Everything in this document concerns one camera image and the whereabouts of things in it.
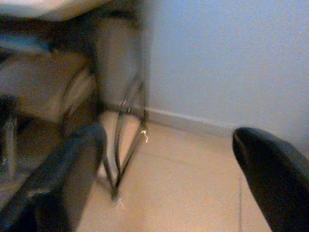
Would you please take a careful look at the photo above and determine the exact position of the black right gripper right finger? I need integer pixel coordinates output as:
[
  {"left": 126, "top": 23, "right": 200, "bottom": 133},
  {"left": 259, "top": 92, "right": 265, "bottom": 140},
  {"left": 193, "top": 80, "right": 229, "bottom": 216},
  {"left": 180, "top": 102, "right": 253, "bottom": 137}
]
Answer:
[{"left": 232, "top": 127, "right": 309, "bottom": 232}]

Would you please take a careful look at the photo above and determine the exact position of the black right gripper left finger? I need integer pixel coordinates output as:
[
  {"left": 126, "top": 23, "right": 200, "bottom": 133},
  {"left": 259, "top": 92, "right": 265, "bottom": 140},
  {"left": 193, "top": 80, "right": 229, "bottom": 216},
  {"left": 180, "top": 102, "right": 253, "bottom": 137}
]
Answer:
[{"left": 0, "top": 123, "right": 108, "bottom": 232}]

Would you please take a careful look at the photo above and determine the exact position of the black metal frame table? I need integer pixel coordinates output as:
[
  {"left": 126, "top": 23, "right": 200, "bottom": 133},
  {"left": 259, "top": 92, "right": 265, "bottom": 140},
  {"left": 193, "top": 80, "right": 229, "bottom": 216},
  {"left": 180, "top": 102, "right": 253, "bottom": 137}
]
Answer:
[{"left": 0, "top": 0, "right": 152, "bottom": 201}]

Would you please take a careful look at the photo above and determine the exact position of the white skirting board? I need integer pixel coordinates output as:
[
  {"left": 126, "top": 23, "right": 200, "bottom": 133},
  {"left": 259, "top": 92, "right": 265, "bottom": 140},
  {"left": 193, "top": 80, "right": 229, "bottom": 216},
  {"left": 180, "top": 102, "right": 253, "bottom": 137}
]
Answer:
[{"left": 144, "top": 107, "right": 239, "bottom": 138}]

